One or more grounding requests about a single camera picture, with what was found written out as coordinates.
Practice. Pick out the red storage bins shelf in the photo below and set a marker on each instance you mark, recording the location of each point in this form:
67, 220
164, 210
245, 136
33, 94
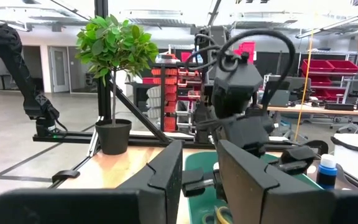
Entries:
331, 67

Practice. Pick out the blue paint bottle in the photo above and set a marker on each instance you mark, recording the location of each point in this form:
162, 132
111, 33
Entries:
326, 174

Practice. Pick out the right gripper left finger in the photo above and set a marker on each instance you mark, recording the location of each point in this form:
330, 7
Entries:
160, 186

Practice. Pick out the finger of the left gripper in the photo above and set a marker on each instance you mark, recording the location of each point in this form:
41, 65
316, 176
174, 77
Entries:
297, 158
193, 183

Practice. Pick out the teal plastic bin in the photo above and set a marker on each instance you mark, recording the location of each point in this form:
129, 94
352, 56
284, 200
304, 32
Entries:
197, 205

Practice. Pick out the green potted plant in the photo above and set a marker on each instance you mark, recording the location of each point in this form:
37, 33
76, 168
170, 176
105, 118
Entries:
113, 46

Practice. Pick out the black background robot arm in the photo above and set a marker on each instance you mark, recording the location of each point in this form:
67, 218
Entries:
33, 93

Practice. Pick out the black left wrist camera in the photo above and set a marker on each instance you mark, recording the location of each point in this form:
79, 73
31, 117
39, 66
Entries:
235, 90

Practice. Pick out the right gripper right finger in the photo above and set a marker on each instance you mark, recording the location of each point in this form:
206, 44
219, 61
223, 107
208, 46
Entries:
250, 199

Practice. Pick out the wooden background workbench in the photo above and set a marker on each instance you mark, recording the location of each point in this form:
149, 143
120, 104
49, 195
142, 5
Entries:
322, 109

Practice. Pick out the grey desk organizer tray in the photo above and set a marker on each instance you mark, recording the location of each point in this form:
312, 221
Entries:
342, 179

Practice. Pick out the black table edge bracket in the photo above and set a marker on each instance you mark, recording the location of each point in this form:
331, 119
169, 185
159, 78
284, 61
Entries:
65, 175

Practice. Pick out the red parts drawer rack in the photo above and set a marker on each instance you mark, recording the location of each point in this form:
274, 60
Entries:
169, 93

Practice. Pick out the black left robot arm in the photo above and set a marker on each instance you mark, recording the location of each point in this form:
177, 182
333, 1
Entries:
205, 124

